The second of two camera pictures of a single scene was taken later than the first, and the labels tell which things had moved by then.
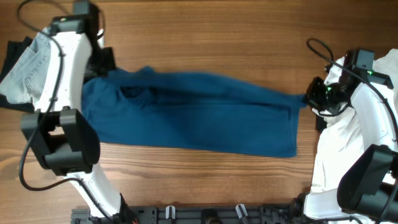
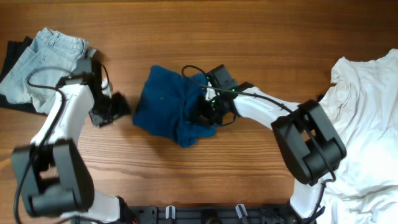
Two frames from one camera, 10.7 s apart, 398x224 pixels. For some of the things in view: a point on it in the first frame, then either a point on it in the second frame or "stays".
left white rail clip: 167,211 stays
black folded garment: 14,48 stays
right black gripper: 315,96 -> 204,109
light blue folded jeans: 25,83 stays
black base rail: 207,214 stays
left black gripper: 110,65 -> 122,109
